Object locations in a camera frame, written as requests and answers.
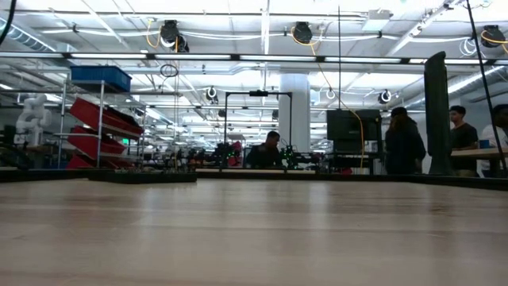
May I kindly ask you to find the person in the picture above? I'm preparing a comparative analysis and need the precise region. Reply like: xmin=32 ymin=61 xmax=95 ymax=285
xmin=244 ymin=130 xmax=283 ymax=170
xmin=448 ymin=105 xmax=480 ymax=178
xmin=479 ymin=103 xmax=508 ymax=178
xmin=383 ymin=106 xmax=427 ymax=176

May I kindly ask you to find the dark background robot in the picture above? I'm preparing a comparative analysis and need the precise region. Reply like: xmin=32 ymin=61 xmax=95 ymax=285
xmin=214 ymin=141 xmax=244 ymax=168

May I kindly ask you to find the white round column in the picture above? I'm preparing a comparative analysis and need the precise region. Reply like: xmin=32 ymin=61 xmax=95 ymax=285
xmin=278 ymin=73 xmax=312 ymax=168

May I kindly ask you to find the black monitor back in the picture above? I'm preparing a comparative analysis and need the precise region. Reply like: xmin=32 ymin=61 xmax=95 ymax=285
xmin=326 ymin=108 xmax=383 ymax=153

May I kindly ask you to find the long LED light strip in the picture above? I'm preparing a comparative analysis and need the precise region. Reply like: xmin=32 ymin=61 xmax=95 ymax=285
xmin=0 ymin=51 xmax=508 ymax=66

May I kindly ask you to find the thin black vertical pole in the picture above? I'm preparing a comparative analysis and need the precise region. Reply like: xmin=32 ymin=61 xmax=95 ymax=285
xmin=337 ymin=5 xmax=342 ymax=110

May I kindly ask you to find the red storage bin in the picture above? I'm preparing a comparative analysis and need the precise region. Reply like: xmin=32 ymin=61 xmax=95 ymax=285
xmin=69 ymin=98 xmax=145 ymax=139
xmin=65 ymin=154 xmax=136 ymax=171
xmin=66 ymin=126 xmax=127 ymax=160

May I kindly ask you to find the blue storage bin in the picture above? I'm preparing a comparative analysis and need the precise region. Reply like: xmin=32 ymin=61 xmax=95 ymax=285
xmin=70 ymin=65 xmax=133 ymax=93

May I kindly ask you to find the white ceiling box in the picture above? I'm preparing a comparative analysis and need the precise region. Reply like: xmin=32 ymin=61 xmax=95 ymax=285
xmin=361 ymin=8 xmax=393 ymax=32

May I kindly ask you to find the metal shelf rack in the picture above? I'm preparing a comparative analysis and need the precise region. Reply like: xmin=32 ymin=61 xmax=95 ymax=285
xmin=55 ymin=79 xmax=148 ymax=171

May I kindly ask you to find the wooden table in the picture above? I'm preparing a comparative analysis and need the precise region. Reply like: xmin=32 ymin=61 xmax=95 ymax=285
xmin=451 ymin=146 xmax=508 ymax=179

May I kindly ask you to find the thin black slanted pole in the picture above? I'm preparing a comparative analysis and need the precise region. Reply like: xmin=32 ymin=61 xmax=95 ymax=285
xmin=464 ymin=0 xmax=508 ymax=160

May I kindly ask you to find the black gantry frame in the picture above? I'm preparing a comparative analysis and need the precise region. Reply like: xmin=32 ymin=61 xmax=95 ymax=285
xmin=224 ymin=90 xmax=294 ymax=160

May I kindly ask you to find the orange hanging cable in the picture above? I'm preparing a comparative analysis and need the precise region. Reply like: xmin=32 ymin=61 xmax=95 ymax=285
xmin=291 ymin=26 xmax=365 ymax=175

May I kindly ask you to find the black aluminium table frame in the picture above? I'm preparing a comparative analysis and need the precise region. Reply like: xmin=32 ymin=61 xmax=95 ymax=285
xmin=0 ymin=168 xmax=508 ymax=192

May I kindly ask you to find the silver ventilation duct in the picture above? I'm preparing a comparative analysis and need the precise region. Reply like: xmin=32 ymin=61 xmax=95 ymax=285
xmin=0 ymin=17 xmax=57 ymax=53

